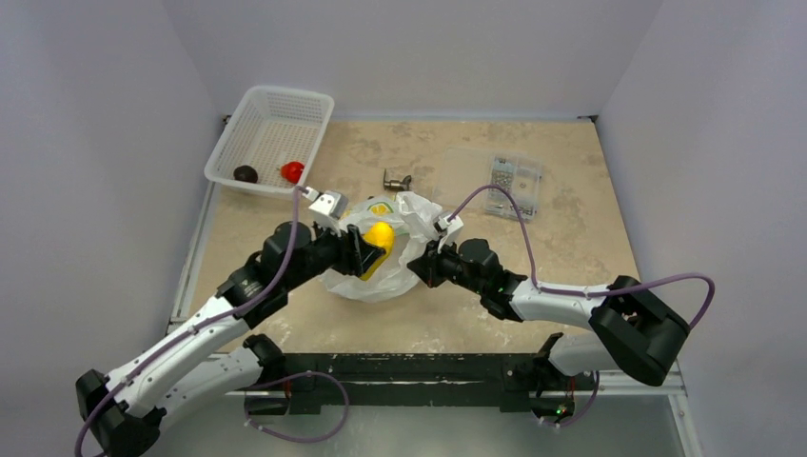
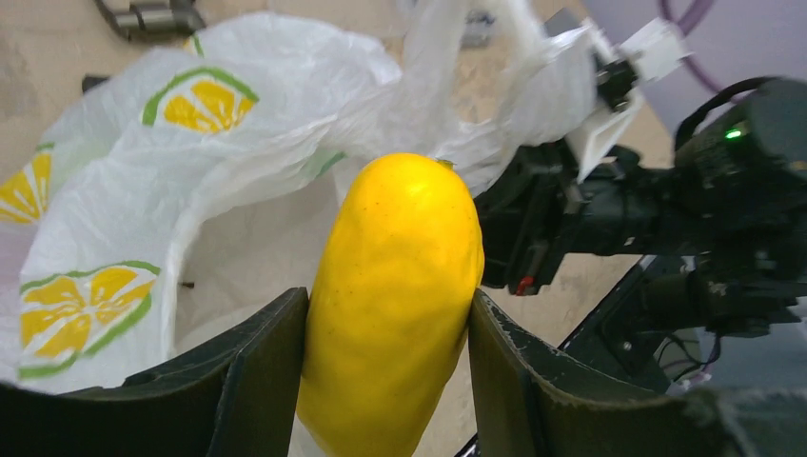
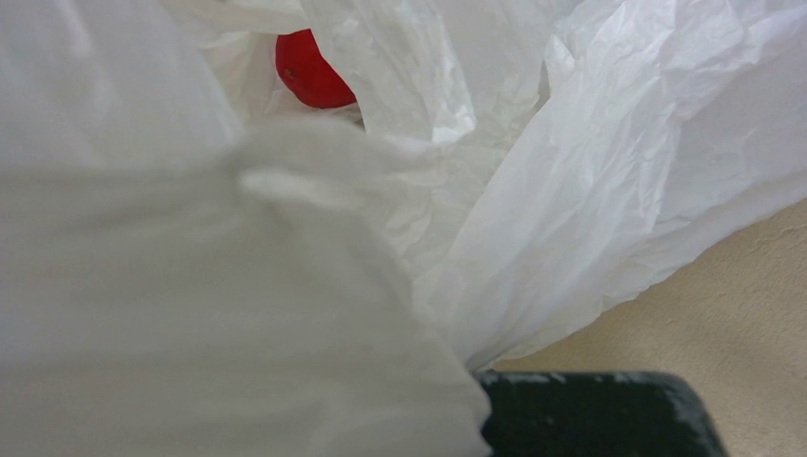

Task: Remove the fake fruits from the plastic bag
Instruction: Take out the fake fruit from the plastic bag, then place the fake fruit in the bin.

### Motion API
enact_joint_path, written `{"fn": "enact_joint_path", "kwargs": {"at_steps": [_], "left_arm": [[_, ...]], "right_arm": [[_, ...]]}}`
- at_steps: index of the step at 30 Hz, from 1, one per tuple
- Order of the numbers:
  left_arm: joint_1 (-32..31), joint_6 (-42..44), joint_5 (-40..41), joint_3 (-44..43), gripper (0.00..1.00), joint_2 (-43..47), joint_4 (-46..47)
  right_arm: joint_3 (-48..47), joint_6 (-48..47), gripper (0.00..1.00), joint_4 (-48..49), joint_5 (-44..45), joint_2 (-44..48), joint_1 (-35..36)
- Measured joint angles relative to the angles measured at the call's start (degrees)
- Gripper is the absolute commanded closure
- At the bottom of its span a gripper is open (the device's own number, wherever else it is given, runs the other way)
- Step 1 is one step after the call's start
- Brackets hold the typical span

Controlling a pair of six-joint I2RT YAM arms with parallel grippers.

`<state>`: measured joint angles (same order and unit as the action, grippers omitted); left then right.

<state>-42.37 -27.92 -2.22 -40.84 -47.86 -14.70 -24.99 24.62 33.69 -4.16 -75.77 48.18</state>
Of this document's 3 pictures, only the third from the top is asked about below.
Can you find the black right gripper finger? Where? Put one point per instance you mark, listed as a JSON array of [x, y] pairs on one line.
[[617, 413]]

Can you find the red fake fruit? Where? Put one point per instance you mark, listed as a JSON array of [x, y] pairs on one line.
[[310, 78]]

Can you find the white plastic shopping bag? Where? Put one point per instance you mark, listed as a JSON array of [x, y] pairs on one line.
[[195, 263]]

